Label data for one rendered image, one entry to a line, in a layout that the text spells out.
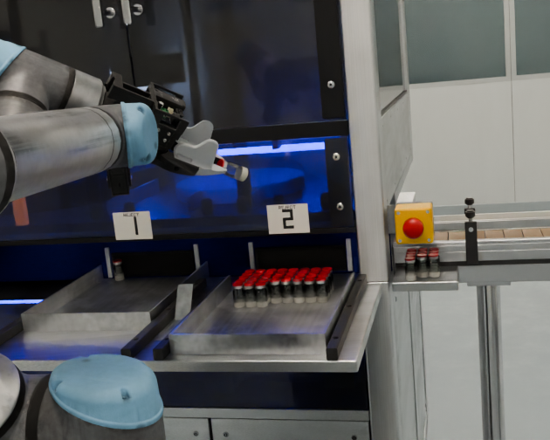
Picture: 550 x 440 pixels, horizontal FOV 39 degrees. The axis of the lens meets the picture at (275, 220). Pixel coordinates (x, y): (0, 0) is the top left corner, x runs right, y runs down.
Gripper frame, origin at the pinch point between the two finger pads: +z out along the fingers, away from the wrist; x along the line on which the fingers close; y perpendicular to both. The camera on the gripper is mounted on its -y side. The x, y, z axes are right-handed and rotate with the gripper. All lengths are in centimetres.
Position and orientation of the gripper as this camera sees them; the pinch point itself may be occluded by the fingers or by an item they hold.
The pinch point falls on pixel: (214, 167)
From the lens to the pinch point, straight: 115.9
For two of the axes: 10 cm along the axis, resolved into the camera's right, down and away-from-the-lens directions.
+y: 5.3, -7.0, -4.7
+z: 8.2, 2.9, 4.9
